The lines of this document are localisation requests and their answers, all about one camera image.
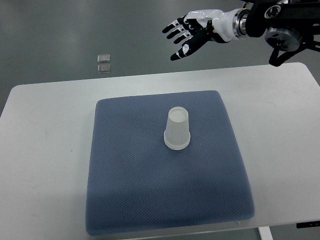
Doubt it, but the white paper cup on cushion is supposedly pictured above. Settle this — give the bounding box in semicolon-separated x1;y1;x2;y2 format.
166;144;189;151

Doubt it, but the white paper cup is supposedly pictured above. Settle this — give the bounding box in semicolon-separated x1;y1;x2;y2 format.
163;106;191;146
166;144;189;151

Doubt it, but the black white robotic hand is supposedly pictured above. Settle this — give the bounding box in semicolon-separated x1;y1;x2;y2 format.
162;8;249;61

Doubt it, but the blue textured foam cushion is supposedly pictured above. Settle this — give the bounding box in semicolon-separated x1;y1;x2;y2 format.
85;90;255;236

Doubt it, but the black table control panel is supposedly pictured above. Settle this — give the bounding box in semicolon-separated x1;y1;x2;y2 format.
296;220;320;229

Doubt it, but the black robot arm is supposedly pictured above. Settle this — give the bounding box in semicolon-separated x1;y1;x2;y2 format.
239;0;320;67

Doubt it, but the white table leg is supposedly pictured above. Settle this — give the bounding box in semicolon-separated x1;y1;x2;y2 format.
258;226;273;240

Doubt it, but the upper metal floor plate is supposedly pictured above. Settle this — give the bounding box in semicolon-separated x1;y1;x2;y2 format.
97;53;111;63

